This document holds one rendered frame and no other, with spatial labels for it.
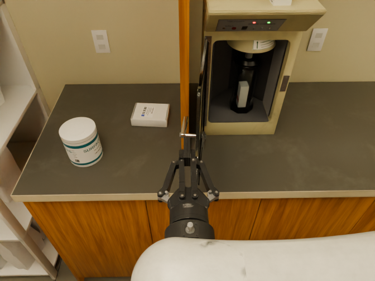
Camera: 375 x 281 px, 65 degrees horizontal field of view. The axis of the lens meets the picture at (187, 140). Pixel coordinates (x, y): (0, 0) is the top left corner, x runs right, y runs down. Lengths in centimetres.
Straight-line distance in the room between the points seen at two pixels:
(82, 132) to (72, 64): 60
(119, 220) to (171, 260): 97
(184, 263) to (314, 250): 14
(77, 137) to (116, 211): 34
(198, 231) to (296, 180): 71
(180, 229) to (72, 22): 121
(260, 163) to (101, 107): 78
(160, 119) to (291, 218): 70
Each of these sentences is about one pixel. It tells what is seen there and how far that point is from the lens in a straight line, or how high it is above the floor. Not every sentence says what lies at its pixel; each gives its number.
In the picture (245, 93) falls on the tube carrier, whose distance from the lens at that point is 122.
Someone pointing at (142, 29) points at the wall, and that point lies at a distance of 149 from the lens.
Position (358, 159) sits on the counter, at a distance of 136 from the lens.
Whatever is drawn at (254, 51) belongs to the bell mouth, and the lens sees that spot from 108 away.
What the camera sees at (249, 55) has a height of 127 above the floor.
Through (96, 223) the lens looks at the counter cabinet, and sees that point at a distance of 136.
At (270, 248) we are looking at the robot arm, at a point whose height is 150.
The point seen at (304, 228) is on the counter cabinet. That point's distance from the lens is 146.
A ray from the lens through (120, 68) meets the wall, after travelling 161.
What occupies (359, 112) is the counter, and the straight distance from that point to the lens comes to 160.
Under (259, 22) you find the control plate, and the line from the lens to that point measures 93.
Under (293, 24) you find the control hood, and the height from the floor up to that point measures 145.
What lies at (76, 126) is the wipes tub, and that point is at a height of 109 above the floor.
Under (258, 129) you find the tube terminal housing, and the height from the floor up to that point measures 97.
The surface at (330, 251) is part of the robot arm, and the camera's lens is 37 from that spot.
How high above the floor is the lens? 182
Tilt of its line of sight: 45 degrees down
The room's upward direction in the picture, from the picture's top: straight up
